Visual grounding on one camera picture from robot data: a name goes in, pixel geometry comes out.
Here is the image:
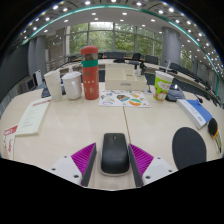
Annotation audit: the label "black handheld microphone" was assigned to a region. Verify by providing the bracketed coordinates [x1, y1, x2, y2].
[207, 117, 223, 154]

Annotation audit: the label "stack of white paper cups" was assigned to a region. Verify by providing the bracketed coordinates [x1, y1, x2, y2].
[43, 69, 64, 102]

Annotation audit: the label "ceiling lights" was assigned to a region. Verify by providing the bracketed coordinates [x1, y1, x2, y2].
[19, 0, 224, 68]

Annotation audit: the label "long curved conference desk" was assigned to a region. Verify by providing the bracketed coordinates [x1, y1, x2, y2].
[56, 58, 221, 101]

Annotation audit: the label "black mouse pad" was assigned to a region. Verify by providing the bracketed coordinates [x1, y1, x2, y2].
[171, 126, 208, 170]

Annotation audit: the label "black computer mouse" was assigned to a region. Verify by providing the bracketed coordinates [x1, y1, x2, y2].
[100, 132, 131, 177]

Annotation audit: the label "white lidded mug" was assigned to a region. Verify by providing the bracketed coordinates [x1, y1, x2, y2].
[61, 71, 83, 101]

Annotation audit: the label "blue and white book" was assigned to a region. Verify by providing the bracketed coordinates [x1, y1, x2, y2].
[175, 98, 214, 130]

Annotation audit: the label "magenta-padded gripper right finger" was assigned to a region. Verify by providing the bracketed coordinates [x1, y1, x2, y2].
[127, 143, 176, 188]

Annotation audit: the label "printed paper cup with lid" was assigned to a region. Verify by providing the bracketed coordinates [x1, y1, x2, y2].
[152, 70, 175, 103]

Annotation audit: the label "dark office chairs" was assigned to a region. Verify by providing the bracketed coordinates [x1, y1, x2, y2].
[66, 51, 218, 98]

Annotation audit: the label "colourful sticker sheet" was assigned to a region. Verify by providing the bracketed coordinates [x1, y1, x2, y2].
[98, 89, 151, 109]

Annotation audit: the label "white booklet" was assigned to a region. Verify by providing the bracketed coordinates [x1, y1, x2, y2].
[14, 98, 52, 137]

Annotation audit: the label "red and white leaflet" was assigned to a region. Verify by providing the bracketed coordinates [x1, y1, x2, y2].
[2, 124, 19, 160]

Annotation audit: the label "cream cardboard box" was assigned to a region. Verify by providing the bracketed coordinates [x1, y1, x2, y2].
[104, 63, 148, 92]

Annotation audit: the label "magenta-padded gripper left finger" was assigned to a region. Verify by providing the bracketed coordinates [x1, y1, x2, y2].
[49, 142, 98, 188]

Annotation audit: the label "large glass window wall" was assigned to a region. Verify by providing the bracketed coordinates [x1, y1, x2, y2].
[64, 21, 161, 56]

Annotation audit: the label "red drink bottle green band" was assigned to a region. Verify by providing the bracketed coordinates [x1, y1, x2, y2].
[80, 45, 100, 101]

